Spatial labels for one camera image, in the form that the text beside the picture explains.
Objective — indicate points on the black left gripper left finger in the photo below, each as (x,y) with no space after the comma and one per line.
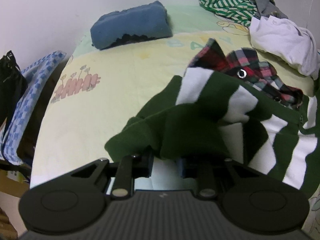
(129,169)

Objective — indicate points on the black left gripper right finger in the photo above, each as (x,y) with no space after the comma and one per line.
(189,171)

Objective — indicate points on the green white striped jacket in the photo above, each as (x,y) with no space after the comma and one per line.
(233,104)

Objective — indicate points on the pastel cartoon bed sheet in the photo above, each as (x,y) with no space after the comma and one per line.
(97,92)

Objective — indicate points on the blue checkered cloth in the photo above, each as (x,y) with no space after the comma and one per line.
(36,75)

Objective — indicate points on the black bag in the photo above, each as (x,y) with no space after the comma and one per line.
(13,86)

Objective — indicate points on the folded blue sweater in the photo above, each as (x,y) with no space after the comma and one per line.
(144,22)

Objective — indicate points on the white crumpled shirt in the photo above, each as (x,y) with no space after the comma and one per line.
(284,39)

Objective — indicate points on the green white striped shirt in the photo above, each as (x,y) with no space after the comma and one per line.
(238,11)

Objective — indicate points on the grey garment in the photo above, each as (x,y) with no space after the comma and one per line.
(267,8)

